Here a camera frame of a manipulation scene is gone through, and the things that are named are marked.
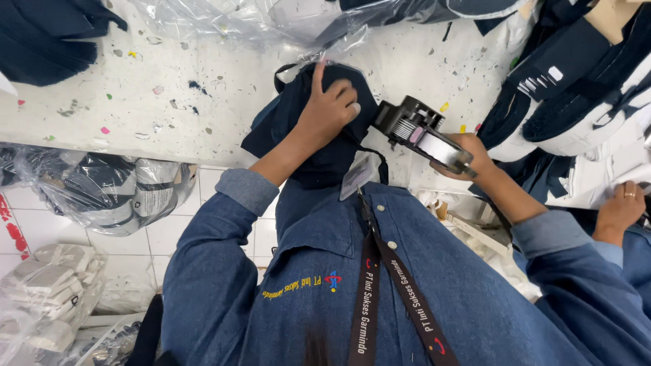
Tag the person's right hand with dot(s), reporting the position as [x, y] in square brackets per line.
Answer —
[476, 150]

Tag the person's left hand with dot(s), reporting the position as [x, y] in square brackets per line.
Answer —
[320, 119]

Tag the person's right fingers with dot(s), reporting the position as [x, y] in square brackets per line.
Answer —
[443, 169]

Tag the black label gun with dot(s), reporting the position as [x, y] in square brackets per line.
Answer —
[414, 127]

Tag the dark navy garment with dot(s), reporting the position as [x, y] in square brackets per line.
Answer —
[305, 142]

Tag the wooden stick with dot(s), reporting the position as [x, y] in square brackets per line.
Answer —
[475, 231]

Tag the clear id badge holder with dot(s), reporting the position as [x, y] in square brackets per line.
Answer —
[358, 175]

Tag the heap of white sheets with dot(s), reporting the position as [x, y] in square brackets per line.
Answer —
[595, 173]

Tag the stack of navy garments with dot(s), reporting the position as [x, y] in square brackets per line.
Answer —
[574, 81]

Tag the navy garment in plastic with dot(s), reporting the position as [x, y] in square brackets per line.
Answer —
[437, 10]

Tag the person's blue denim shirt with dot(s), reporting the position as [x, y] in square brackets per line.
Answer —
[315, 264]

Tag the brown cardboard piece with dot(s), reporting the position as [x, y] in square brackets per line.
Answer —
[608, 18]

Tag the clear plastic bag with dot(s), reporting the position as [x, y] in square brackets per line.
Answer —
[239, 20]

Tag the plastic bag of rolled garments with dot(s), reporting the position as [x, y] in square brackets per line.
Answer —
[112, 188]

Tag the plastic bag of beige pieces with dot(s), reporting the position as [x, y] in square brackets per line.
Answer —
[48, 289]

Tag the pile of dark navy fabric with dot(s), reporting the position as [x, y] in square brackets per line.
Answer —
[48, 43]

